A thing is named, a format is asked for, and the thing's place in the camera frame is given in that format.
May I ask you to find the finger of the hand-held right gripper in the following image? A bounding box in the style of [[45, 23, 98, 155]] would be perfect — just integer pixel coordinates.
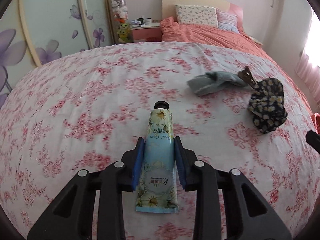
[[305, 130, 320, 155]]

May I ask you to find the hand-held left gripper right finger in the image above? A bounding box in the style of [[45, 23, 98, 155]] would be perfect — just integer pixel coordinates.
[[174, 136, 292, 240]]

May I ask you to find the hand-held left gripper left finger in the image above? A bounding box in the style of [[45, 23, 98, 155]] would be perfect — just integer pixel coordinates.
[[27, 137, 145, 240]]

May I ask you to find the floral hand cream tube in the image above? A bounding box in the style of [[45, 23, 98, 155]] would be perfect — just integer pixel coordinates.
[[135, 101, 179, 213]]

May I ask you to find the orange plastic basket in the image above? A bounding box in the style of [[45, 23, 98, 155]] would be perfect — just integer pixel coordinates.
[[311, 112, 320, 134]]

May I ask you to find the black floral scrunchie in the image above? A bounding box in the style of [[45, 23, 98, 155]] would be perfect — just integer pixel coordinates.
[[247, 78, 288, 133]]

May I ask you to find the pink curtain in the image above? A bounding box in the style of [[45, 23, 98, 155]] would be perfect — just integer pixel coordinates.
[[295, 5, 320, 105]]

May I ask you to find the grey sock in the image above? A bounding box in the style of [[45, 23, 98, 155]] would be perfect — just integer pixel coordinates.
[[187, 71, 250, 97]]

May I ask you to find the brown hair claw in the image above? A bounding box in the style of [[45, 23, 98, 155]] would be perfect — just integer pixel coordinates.
[[237, 66, 260, 90]]

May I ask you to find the pink nightstand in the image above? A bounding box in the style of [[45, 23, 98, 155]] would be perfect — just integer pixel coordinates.
[[130, 22, 162, 43]]

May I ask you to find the orange duvet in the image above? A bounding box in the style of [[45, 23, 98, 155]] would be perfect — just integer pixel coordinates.
[[160, 17, 313, 110]]

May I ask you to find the striped pillow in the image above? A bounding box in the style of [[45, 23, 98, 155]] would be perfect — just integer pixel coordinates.
[[217, 9, 239, 33]]

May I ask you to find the floral pillow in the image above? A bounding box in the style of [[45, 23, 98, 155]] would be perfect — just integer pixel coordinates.
[[175, 4, 218, 28]]

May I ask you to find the plush toy display tube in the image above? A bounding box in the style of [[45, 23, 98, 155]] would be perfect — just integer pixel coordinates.
[[109, 0, 133, 44]]

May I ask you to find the flower print wardrobe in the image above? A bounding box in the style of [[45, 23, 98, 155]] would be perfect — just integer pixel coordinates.
[[0, 0, 113, 100]]

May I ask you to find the bed headboard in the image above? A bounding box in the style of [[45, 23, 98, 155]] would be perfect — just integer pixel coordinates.
[[161, 0, 243, 28]]

